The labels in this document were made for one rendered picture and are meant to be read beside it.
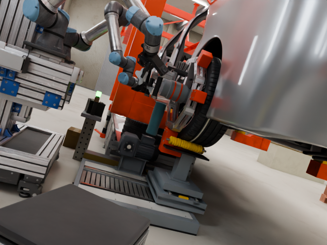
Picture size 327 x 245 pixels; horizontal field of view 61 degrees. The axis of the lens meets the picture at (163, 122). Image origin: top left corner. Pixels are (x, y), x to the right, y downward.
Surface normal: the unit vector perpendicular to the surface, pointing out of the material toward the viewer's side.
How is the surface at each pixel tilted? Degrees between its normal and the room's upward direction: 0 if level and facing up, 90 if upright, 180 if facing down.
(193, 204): 90
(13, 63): 90
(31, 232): 0
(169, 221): 90
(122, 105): 90
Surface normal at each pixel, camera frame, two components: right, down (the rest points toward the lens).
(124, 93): 0.19, 0.14
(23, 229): 0.32, -0.95
